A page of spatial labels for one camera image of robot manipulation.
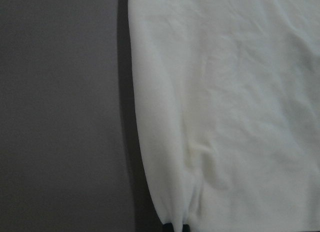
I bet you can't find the brown table cover mat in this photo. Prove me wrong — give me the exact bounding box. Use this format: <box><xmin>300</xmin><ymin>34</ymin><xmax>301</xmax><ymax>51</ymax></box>
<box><xmin>0</xmin><ymin>0</ymin><xmax>162</xmax><ymax>232</ymax></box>

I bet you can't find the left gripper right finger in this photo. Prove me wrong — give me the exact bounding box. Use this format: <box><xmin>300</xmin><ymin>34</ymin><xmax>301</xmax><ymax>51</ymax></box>
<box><xmin>182</xmin><ymin>224</ymin><xmax>190</xmax><ymax>232</ymax></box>

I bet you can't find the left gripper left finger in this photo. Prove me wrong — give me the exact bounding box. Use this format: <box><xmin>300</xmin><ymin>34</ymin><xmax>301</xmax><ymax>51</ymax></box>
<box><xmin>162</xmin><ymin>223</ymin><xmax>174</xmax><ymax>232</ymax></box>

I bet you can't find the cream long-sleeve printed shirt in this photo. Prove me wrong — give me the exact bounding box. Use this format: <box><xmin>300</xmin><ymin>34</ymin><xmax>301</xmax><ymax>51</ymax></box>
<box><xmin>128</xmin><ymin>0</ymin><xmax>320</xmax><ymax>232</ymax></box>

